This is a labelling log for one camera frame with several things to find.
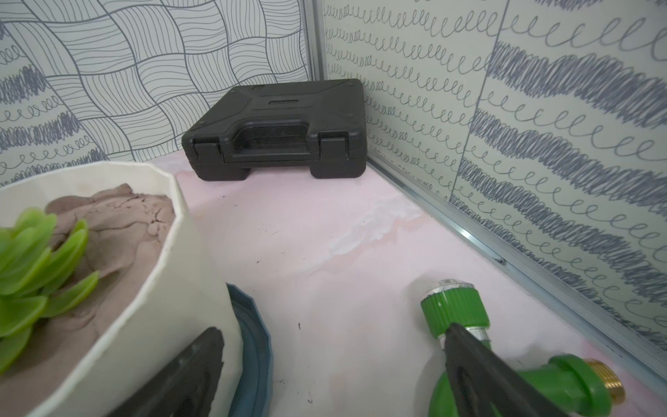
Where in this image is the black plastic tool case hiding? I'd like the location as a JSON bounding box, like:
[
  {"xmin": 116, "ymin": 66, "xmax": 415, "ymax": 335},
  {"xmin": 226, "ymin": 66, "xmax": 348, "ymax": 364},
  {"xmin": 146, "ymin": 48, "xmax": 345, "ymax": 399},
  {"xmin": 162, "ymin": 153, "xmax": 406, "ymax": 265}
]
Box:
[{"xmin": 182, "ymin": 79, "xmax": 368, "ymax": 181}]

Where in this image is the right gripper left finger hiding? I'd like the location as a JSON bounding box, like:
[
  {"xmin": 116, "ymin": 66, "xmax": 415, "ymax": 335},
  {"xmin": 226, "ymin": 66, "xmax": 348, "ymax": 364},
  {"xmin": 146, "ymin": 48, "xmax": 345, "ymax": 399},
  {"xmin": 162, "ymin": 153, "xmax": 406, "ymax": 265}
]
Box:
[{"xmin": 110, "ymin": 327, "xmax": 224, "ymax": 417}]

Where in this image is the white pot bright green succulent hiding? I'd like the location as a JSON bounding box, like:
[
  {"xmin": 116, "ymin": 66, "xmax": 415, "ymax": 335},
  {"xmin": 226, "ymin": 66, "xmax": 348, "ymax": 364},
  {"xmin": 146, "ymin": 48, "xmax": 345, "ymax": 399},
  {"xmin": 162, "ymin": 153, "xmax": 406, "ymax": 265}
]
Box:
[{"xmin": 1, "ymin": 162, "xmax": 273, "ymax": 416}]

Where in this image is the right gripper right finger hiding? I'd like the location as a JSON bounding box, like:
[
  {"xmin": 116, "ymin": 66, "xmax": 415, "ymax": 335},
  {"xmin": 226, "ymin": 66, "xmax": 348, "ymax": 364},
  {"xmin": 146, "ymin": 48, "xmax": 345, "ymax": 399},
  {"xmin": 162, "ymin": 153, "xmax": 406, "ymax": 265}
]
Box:
[{"xmin": 445, "ymin": 323, "xmax": 564, "ymax": 417}]

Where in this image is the green hose nozzle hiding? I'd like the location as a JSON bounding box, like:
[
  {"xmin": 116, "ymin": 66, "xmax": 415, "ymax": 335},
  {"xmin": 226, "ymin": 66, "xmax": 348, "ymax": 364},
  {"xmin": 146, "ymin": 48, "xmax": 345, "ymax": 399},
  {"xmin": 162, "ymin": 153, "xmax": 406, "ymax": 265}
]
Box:
[{"xmin": 420, "ymin": 280, "xmax": 626, "ymax": 416}]

